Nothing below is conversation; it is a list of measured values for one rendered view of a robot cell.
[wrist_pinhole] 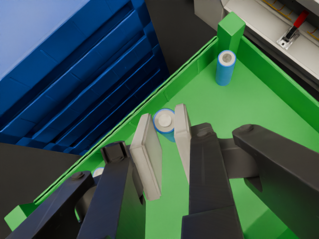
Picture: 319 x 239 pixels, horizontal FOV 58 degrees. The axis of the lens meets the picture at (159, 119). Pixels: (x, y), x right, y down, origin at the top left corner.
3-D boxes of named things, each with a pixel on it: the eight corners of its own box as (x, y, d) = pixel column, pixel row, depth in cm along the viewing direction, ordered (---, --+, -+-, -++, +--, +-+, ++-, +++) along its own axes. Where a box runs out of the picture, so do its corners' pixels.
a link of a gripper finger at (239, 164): (194, 159, 12) (267, 140, 11) (189, 125, 17) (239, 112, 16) (203, 191, 12) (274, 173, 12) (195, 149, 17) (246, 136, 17)
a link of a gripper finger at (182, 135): (173, 135, 13) (189, 131, 13) (174, 105, 20) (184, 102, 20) (190, 191, 14) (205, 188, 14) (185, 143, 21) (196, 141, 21)
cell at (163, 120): (175, 146, 26) (164, 139, 19) (161, 133, 26) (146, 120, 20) (190, 132, 26) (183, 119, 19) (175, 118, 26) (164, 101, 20)
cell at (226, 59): (222, 89, 34) (227, 69, 28) (211, 78, 35) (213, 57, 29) (233, 78, 34) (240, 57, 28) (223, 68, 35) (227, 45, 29)
